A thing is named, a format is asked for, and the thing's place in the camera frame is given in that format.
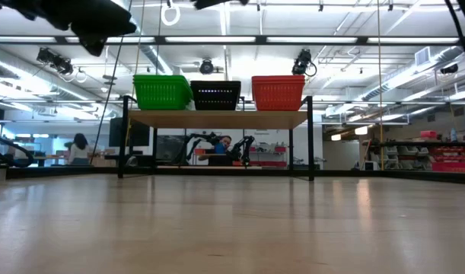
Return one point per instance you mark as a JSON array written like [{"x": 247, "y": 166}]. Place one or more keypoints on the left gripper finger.
[{"x": 99, "y": 23}]

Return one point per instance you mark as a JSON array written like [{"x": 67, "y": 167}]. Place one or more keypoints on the black plastic basket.
[
  {"x": 215, "y": 100},
  {"x": 215, "y": 85},
  {"x": 215, "y": 81}
]

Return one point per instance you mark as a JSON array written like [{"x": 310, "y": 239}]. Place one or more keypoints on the black background robot arm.
[
  {"x": 247, "y": 142},
  {"x": 194, "y": 136}
]

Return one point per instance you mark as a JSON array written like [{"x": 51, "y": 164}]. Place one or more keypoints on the wooden shelf black metal legs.
[{"x": 217, "y": 118}]

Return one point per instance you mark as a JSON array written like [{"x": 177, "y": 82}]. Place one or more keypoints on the black ceiling spotlight cluster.
[{"x": 55, "y": 61}]

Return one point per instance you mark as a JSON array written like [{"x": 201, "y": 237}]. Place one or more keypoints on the black rig beam with lights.
[{"x": 160, "y": 39}]

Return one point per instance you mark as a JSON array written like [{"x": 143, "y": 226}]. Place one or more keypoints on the black monitor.
[{"x": 137, "y": 133}]

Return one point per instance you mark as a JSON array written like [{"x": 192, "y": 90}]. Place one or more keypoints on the person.
[
  {"x": 220, "y": 146},
  {"x": 80, "y": 152}
]

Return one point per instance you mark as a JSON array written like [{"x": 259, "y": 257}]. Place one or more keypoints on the storage rack with red bins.
[{"x": 445, "y": 165}]

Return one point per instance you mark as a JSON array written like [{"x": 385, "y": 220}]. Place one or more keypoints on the black round ceiling camera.
[{"x": 206, "y": 67}]

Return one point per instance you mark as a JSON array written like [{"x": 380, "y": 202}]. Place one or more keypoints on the small black duct device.
[{"x": 450, "y": 69}]

